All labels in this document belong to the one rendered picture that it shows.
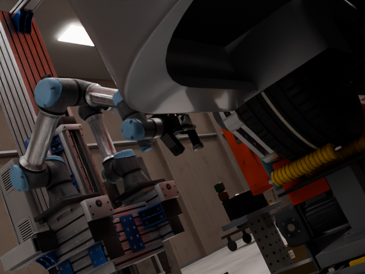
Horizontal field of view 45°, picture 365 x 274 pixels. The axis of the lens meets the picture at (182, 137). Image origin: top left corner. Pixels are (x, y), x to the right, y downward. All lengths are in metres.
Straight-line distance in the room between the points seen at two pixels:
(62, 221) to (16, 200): 0.57
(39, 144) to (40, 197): 0.59
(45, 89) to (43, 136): 0.21
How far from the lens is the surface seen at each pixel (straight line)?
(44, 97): 1.82
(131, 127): 1.49
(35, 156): 1.97
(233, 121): 1.55
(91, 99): 1.86
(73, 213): 1.98
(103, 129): 2.63
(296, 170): 1.59
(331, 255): 1.56
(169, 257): 8.50
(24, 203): 2.51
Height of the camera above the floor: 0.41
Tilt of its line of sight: 13 degrees up
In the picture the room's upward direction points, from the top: 25 degrees counter-clockwise
